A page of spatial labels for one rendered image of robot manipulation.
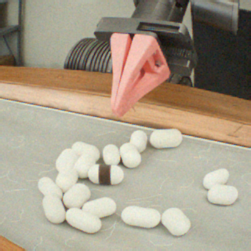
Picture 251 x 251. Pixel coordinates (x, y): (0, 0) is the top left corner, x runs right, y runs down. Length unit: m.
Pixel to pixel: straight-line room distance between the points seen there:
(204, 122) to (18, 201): 0.27
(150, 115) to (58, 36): 2.33
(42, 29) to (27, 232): 2.61
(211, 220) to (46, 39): 2.62
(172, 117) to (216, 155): 0.10
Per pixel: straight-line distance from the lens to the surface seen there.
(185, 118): 0.54
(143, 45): 0.39
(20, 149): 0.51
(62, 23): 2.81
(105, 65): 0.75
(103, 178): 0.42
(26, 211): 0.39
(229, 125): 0.52
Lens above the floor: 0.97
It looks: 25 degrees down
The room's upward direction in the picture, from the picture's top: 1 degrees counter-clockwise
